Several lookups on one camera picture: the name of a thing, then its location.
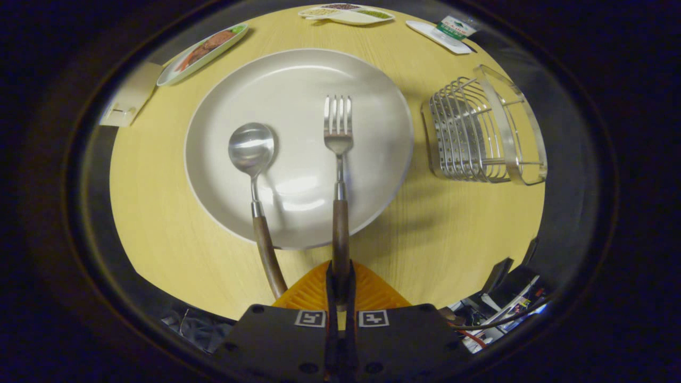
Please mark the oval dish with meat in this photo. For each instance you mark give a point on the oval dish with meat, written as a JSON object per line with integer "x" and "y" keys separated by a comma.
{"x": 205, "y": 49}

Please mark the green and white packet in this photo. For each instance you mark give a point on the green and white packet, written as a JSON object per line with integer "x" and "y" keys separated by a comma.
{"x": 456, "y": 27}

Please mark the black box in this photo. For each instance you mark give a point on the black box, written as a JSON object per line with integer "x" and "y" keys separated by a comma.
{"x": 497, "y": 274}

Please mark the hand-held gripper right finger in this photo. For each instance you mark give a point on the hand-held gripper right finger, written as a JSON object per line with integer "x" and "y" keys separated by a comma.
{"x": 409, "y": 340}

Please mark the large white round plate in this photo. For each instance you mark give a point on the large white round plate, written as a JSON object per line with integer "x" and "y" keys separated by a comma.
{"x": 298, "y": 85}

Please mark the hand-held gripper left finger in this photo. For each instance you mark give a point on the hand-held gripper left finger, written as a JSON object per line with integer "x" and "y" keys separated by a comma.
{"x": 282, "y": 340}

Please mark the white divided dish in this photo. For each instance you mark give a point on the white divided dish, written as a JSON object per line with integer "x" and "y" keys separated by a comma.
{"x": 346, "y": 14}

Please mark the small white flat tray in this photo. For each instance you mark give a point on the small white flat tray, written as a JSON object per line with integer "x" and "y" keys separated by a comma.
{"x": 433, "y": 36}

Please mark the grey crumpled plastic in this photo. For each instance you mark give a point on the grey crumpled plastic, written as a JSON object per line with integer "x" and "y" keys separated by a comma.
{"x": 199, "y": 327}

